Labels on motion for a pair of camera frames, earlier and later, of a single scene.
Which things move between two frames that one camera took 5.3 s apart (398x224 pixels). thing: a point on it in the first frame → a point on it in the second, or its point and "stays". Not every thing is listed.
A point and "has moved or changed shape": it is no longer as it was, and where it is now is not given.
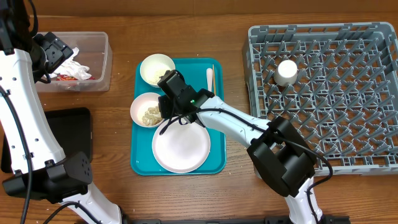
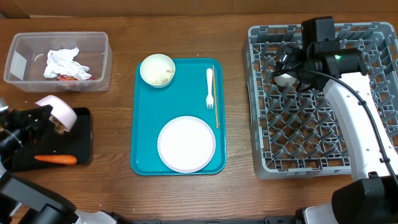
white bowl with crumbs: [154, 66] stays
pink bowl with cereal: [145, 111] → [62, 116]
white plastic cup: [286, 73] stays
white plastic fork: [209, 76] stays
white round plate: [181, 148] has moved or changed shape
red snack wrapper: [68, 78] stays
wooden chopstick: [214, 80] stays
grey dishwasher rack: [336, 83] stays
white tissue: [73, 69] stays
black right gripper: [163, 100] → [288, 58]
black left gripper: [56, 50] → [25, 118]
